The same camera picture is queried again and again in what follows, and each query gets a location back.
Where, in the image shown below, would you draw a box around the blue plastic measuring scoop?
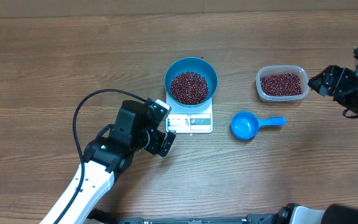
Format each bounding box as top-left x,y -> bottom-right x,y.
231,111 -> 287,141

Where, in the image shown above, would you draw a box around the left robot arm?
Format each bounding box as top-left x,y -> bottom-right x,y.
42,99 -> 176,223

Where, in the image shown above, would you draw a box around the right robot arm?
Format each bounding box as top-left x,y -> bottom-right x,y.
262,47 -> 358,223

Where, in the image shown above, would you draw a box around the red beans in bowl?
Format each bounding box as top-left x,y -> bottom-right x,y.
170,71 -> 209,105

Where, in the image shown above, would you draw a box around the white digital kitchen scale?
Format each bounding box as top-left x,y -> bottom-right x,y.
165,95 -> 213,134

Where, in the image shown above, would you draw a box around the teal metal bowl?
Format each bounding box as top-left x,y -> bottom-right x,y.
164,57 -> 218,106

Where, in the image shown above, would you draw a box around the red adzuki beans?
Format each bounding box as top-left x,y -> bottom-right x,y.
260,73 -> 303,96

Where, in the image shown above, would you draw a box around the clear plastic container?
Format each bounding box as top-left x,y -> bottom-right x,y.
256,65 -> 310,102

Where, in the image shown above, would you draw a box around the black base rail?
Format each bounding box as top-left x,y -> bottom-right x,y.
87,208 -> 334,224

